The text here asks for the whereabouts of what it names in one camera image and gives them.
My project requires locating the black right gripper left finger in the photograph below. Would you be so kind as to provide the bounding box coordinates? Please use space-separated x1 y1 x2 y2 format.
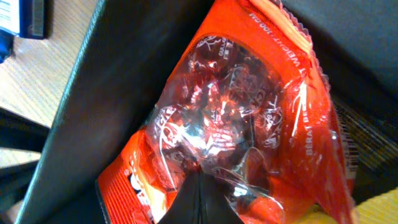
159 172 200 224

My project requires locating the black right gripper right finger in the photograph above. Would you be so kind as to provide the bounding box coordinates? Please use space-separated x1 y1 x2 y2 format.
200 174 243 224

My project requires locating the red Hacks candy bag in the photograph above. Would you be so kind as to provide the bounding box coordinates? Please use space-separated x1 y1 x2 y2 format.
96 1 358 223

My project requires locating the yellow Hacks candy bag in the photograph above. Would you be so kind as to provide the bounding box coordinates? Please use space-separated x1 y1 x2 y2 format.
295 188 397 224

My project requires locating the black snack packet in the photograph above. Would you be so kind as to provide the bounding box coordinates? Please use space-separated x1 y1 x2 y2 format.
331 96 397 204

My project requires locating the dark green gift box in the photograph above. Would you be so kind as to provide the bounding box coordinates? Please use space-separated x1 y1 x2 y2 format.
16 1 397 223

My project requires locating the small blue candy box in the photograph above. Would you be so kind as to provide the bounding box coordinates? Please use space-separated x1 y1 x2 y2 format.
1 0 47 40

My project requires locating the Dairy Milk chocolate bar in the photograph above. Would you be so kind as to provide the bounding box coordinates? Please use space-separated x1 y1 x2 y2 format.
0 30 14 63

